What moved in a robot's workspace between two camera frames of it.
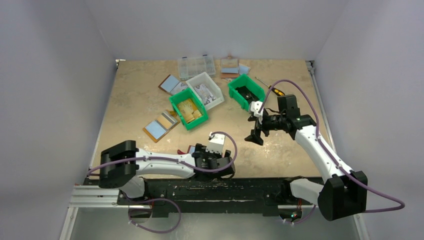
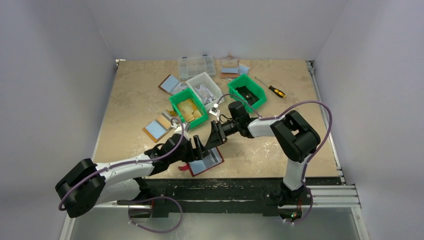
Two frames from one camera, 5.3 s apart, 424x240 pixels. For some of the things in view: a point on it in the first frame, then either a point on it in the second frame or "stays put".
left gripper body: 211,155 → 186,155
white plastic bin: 206,89 stays put
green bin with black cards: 244,91 stays put
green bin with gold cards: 192,112 stays put
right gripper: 260,125 → 219,131
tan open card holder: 157,129 stays put
